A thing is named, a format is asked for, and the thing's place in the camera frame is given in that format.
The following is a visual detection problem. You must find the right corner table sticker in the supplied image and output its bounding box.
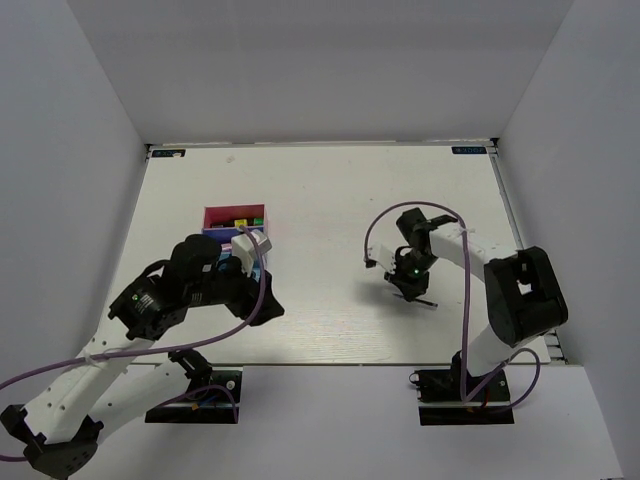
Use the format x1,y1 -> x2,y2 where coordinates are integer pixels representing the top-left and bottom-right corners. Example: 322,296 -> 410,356
451,146 -> 487,155

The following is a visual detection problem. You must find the corner table sticker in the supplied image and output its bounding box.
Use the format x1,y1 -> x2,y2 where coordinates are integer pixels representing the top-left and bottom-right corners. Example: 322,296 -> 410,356
451,146 -> 487,155
151,149 -> 186,158

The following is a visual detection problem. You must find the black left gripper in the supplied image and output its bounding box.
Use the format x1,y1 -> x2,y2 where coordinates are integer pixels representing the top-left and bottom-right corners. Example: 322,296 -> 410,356
187,250 -> 286,325

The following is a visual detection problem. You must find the purple ink pen refill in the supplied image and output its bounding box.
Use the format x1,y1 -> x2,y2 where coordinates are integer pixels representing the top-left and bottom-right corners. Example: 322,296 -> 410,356
394,293 -> 439,309

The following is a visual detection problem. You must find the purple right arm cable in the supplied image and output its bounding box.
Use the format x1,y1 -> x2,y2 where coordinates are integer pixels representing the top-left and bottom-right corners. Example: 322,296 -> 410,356
363,201 -> 542,412

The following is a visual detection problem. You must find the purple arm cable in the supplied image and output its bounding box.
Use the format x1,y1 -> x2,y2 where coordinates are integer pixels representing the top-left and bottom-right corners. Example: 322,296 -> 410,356
363,201 -> 542,412
0,224 -> 267,464

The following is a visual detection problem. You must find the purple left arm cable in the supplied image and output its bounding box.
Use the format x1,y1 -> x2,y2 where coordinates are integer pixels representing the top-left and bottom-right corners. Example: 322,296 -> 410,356
0,224 -> 267,464

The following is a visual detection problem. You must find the pink blue tiered organizer box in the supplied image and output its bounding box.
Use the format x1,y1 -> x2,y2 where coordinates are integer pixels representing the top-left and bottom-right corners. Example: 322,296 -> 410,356
201,204 -> 271,281

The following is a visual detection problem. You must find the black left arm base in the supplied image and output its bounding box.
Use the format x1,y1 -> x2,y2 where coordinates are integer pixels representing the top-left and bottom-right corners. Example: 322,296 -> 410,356
144,367 -> 243,425

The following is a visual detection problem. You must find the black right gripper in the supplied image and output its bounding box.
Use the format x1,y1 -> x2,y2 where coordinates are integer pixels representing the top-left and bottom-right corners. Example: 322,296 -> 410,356
384,250 -> 439,300

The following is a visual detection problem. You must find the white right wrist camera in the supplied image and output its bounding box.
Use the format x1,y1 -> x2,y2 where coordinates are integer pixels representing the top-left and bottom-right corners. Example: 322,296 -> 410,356
364,243 -> 396,274

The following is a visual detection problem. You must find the left corner table sticker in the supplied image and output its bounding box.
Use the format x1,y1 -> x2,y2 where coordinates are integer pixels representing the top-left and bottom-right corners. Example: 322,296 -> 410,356
151,149 -> 186,158

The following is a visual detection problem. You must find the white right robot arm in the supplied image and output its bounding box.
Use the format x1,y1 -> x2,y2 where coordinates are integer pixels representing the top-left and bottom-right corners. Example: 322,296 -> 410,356
384,208 -> 568,401

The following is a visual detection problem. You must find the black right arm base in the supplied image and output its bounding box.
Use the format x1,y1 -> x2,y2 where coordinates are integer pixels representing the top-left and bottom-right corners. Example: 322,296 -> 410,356
408,369 -> 515,427

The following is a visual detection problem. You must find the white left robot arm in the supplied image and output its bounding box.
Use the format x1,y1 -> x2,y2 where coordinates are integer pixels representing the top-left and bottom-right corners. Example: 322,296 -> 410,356
1,227 -> 284,479

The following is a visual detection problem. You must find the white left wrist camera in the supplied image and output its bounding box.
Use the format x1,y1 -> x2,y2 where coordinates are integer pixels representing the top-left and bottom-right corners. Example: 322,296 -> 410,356
231,228 -> 272,276

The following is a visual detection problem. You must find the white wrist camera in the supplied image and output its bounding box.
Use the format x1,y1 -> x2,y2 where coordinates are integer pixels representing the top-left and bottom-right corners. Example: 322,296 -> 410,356
231,228 -> 272,276
364,243 -> 396,274

